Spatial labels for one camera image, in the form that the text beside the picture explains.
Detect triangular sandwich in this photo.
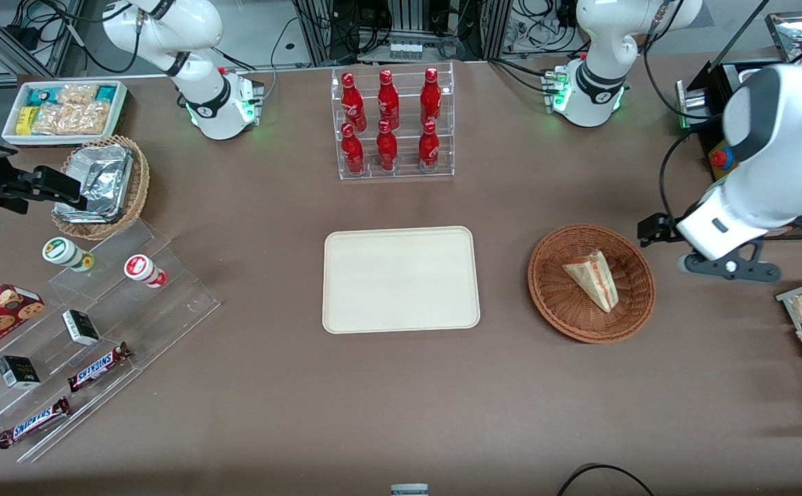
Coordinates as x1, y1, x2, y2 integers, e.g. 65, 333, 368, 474
562, 250, 620, 314

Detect light tan wicker basket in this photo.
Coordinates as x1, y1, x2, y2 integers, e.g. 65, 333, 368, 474
51, 134, 151, 241

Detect white snack tray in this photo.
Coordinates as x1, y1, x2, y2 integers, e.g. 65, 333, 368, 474
1, 80, 129, 147

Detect brown round wicker basket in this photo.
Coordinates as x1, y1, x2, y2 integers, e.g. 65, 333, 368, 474
528, 224, 657, 344

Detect silver metal tray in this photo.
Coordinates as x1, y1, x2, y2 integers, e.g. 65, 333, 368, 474
764, 12, 802, 67

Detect beige plastic tray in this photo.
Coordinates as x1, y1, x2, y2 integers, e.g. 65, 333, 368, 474
322, 226, 482, 335

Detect stacked aluminium foil containers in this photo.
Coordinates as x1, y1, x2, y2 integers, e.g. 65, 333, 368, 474
52, 143, 134, 224

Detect green lid yogurt cup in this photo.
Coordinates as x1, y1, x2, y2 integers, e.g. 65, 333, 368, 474
42, 236, 96, 273

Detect large clear cracker bag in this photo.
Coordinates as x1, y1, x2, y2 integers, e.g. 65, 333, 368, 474
32, 101, 110, 136

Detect yellow emergency stop button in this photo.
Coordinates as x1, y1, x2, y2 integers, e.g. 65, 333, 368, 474
709, 141, 737, 182

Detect small clear cracker bag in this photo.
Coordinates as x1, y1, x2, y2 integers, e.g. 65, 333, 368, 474
56, 83, 99, 106

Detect red lid yogurt cup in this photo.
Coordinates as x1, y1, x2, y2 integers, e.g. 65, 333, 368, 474
123, 254, 168, 289

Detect small black carton box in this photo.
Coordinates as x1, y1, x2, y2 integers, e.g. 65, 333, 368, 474
61, 309, 101, 347
0, 355, 42, 391

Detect black control box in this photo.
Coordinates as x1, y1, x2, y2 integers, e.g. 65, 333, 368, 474
675, 59, 802, 242

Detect clear acrylic stepped stand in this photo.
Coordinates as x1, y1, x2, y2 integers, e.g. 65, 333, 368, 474
0, 219, 222, 464

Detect Snickers chocolate bar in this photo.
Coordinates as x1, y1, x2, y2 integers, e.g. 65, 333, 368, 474
0, 396, 72, 450
66, 342, 134, 394

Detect red cola bottle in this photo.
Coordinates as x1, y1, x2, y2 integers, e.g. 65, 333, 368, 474
340, 72, 368, 133
378, 69, 400, 130
340, 123, 366, 175
418, 121, 441, 172
420, 67, 442, 127
376, 120, 399, 172

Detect clear acrylic bottle rack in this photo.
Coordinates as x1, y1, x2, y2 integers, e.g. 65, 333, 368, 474
331, 61, 456, 182

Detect white power strip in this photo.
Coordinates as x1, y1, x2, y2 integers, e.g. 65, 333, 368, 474
387, 41, 431, 62

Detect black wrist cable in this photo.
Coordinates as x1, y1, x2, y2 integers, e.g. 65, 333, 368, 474
658, 114, 723, 221

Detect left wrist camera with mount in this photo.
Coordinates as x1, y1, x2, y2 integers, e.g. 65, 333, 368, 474
677, 238, 782, 284

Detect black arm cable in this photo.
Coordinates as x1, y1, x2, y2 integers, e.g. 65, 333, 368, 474
641, 21, 686, 119

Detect black looped cable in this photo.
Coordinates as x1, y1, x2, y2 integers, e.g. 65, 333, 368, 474
555, 463, 657, 496

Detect aluminium frame structure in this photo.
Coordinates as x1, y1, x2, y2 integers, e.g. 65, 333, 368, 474
291, 0, 515, 64

